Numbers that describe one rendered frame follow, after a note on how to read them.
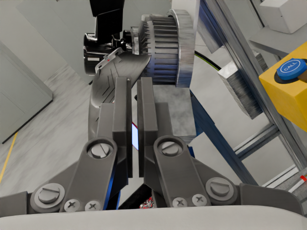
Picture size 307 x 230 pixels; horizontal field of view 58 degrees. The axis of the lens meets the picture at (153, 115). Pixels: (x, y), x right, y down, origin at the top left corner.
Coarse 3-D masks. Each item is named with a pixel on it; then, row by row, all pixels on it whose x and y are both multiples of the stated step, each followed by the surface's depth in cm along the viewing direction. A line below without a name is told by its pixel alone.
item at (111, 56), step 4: (120, 48) 73; (112, 52) 74; (120, 52) 71; (112, 56) 73; (104, 60) 74; (100, 64) 74; (104, 64) 72; (96, 68) 74; (100, 68) 72; (96, 72) 71
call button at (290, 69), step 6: (294, 60) 42; (300, 60) 41; (282, 66) 42; (288, 66) 42; (294, 66) 41; (300, 66) 40; (306, 66) 40; (282, 72) 41; (288, 72) 41; (294, 72) 40; (300, 72) 40; (282, 78) 42; (288, 78) 41
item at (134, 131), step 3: (132, 126) 42; (132, 129) 42; (135, 129) 42; (132, 132) 42; (135, 132) 42; (132, 135) 42; (135, 135) 42; (132, 138) 43; (135, 138) 43; (132, 141) 43; (135, 141) 43; (135, 144) 43
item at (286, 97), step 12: (300, 48) 45; (288, 60) 44; (264, 72) 46; (276, 72) 44; (264, 84) 46; (276, 84) 42; (288, 84) 40; (300, 84) 39; (276, 96) 44; (288, 96) 39; (300, 96) 38; (276, 108) 49; (288, 108) 43; (300, 108) 39; (300, 120) 42
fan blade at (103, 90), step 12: (120, 60) 64; (132, 60) 58; (144, 60) 51; (108, 72) 64; (120, 72) 59; (132, 72) 53; (96, 84) 65; (108, 84) 59; (132, 84) 49; (96, 96) 62; (108, 96) 56; (96, 108) 59; (96, 120) 56; (96, 132) 54
